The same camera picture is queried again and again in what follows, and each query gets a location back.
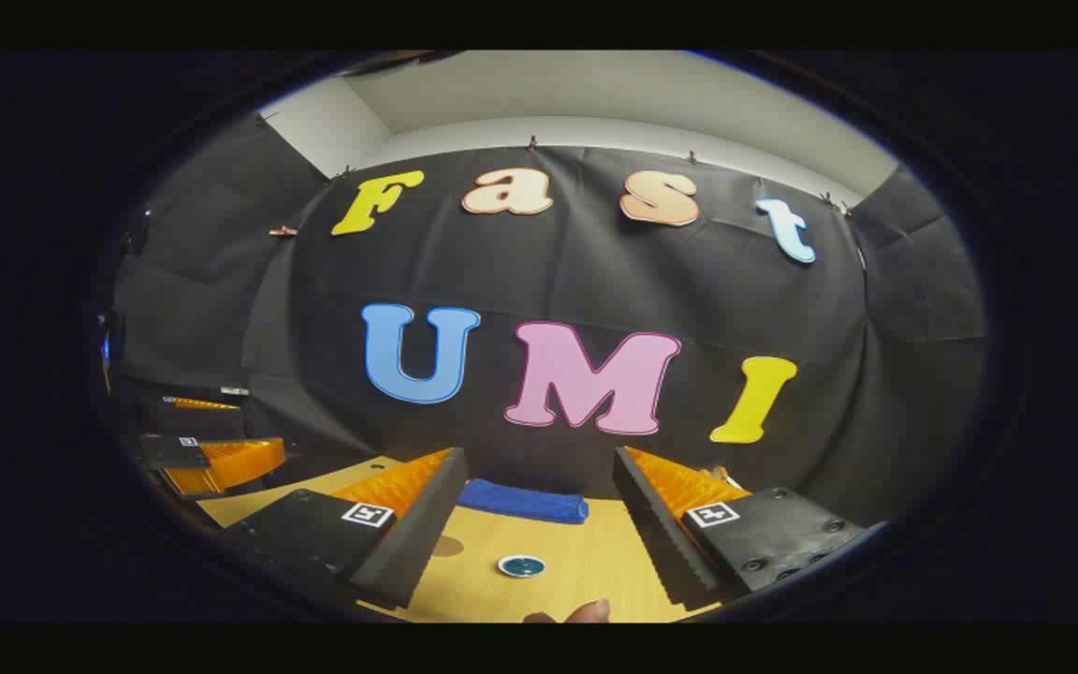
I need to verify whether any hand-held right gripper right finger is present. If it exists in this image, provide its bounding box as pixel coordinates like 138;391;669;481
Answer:
612;447;869;609

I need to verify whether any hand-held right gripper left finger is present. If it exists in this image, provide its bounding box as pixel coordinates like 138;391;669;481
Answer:
221;447;469;609

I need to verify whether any blue folded towel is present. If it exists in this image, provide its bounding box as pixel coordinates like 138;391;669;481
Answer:
458;477;590;525

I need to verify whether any black backdrop cloth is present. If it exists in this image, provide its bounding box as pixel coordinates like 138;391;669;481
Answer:
109;112;987;530

